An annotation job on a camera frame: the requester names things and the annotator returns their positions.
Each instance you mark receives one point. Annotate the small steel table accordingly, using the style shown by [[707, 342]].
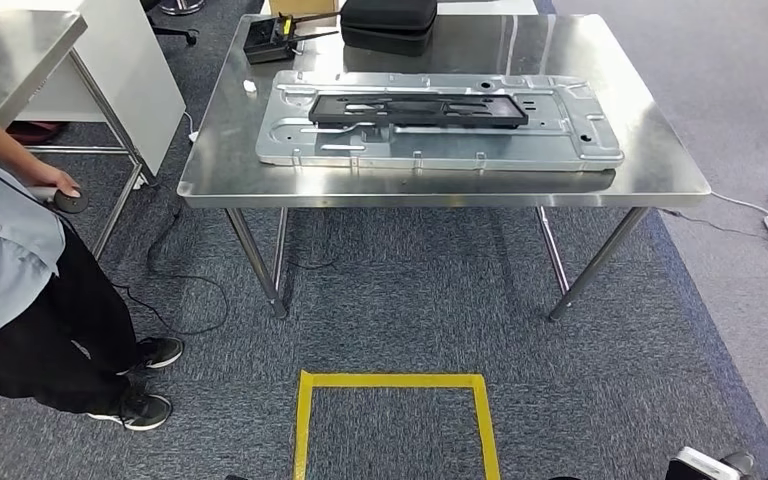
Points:
[[20, 60]]

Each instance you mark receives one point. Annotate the person's hand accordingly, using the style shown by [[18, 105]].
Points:
[[59, 180]]

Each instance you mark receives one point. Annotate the stamped grey metal plate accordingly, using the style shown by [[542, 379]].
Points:
[[556, 146]]

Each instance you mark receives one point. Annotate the black zip case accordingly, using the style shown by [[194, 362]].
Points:
[[390, 26]]

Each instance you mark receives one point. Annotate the black open tray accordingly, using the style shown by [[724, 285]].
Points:
[[261, 50]]

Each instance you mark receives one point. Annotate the small white object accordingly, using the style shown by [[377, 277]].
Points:
[[249, 86]]

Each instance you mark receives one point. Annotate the large steel workbench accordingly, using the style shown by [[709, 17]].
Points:
[[656, 166]]

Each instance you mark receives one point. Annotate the black plastic panel part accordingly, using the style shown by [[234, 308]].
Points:
[[490, 112]]

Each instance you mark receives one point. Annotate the brown cardboard box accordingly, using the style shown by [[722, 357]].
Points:
[[301, 6]]

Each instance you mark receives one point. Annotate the black yellow handheld tool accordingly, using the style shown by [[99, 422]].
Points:
[[286, 28]]

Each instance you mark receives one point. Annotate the person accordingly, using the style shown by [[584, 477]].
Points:
[[0, 265]]

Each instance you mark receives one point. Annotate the chrome round base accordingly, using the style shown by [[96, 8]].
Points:
[[182, 5]]

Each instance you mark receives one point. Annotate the black office chair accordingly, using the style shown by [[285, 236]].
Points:
[[172, 30]]

